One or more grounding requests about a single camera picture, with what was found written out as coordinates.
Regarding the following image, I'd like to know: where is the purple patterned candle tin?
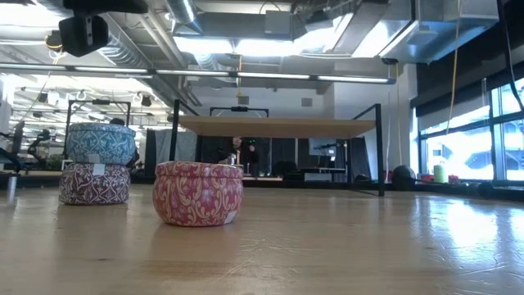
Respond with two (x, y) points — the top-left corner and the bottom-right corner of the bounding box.
(58, 161), (131, 206)

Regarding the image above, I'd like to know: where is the computer monitor screen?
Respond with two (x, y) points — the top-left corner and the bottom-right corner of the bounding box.
(307, 138), (349, 157)

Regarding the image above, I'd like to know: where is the yellow black cord reel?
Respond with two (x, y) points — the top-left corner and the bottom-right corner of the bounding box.
(43, 29), (65, 53)

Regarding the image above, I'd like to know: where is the right arm cable loop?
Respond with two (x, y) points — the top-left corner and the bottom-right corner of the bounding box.
(496, 0), (524, 111)

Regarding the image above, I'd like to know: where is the grey cloth cover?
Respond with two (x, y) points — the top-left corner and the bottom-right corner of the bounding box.
(154, 129), (198, 164)

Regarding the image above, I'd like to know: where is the linear ceiling light bar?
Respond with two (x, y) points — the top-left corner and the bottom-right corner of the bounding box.
(0, 62), (397, 85)

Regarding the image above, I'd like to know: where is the wooden shelf riser black frame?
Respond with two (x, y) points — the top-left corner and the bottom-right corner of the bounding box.
(169, 99), (386, 197)

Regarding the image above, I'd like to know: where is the yellow hanging cord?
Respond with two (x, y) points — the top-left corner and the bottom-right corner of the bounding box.
(445, 0), (462, 134)

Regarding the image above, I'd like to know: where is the large glass window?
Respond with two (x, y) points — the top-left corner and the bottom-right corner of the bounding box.
(417, 77), (524, 184)

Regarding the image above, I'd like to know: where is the pink patterned candle tin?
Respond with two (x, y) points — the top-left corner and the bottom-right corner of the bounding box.
(152, 161), (246, 228)

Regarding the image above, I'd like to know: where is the black ball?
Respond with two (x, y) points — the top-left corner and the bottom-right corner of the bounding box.
(391, 164), (418, 192)

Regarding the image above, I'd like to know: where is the black metal gantry frame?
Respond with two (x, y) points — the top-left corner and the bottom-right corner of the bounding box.
(210, 106), (270, 118)
(63, 99), (132, 161)

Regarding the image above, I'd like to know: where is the teal patterned candle tin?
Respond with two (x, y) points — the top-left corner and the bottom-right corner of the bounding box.
(65, 121), (137, 166)

